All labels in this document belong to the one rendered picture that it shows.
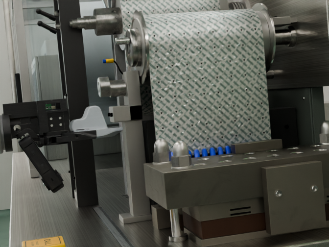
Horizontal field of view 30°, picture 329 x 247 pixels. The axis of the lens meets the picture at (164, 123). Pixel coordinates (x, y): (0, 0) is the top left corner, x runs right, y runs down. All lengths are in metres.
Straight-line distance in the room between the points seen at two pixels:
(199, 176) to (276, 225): 0.15
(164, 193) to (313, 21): 0.48
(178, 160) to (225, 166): 0.08
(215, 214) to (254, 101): 0.30
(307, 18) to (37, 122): 0.57
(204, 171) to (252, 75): 0.30
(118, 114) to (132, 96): 0.05
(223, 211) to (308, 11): 0.47
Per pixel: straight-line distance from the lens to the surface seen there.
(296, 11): 1.32
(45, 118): 1.11
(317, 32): 1.24
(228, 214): 1.03
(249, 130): 1.23
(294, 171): 1.03
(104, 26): 1.45
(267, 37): 1.26
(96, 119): 1.12
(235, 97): 1.22
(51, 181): 1.13
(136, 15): 1.23
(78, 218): 1.36
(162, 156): 1.09
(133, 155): 1.25
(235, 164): 1.01
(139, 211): 1.27
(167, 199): 0.99
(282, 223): 1.04
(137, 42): 1.20
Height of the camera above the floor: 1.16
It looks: 3 degrees down
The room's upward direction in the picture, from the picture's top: 5 degrees counter-clockwise
